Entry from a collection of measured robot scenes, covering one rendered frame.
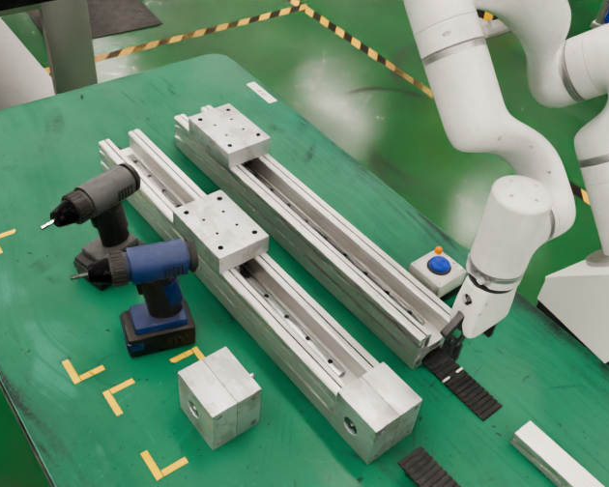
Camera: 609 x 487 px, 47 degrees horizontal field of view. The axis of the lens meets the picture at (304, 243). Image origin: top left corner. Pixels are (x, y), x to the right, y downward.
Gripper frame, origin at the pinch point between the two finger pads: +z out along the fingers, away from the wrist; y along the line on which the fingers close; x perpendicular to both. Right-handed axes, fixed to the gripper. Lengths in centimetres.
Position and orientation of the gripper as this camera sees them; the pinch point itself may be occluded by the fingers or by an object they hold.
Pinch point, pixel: (468, 338)
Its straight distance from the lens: 121.2
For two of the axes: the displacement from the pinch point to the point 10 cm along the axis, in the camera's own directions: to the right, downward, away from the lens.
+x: -6.2, -5.7, 5.4
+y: 7.8, -3.8, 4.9
